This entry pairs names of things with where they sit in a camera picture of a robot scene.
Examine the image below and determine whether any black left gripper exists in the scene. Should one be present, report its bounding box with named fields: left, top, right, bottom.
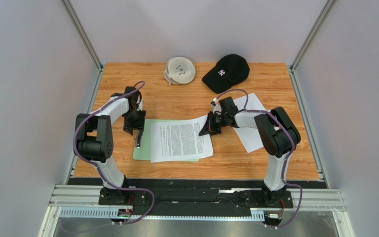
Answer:
left=122, top=109, right=146, bottom=136

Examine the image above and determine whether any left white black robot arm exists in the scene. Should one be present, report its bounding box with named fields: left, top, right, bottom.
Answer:
left=73, top=86, right=146, bottom=199

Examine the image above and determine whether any green clipboard folder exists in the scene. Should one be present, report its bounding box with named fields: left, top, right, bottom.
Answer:
left=133, top=119, right=198, bottom=162

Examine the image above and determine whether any aluminium frame rail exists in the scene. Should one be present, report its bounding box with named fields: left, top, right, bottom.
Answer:
left=39, top=178, right=354, bottom=237

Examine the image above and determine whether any printed white document sheet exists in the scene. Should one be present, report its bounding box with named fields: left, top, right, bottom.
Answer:
left=151, top=116, right=214, bottom=163

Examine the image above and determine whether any white paper sheet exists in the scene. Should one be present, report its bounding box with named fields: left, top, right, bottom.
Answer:
left=234, top=93, right=265, bottom=153

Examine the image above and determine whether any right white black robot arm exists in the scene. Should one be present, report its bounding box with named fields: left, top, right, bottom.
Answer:
left=199, top=97, right=301, bottom=205

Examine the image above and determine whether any black baseball cap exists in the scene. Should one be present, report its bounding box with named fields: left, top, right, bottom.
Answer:
left=202, top=54, right=250, bottom=94

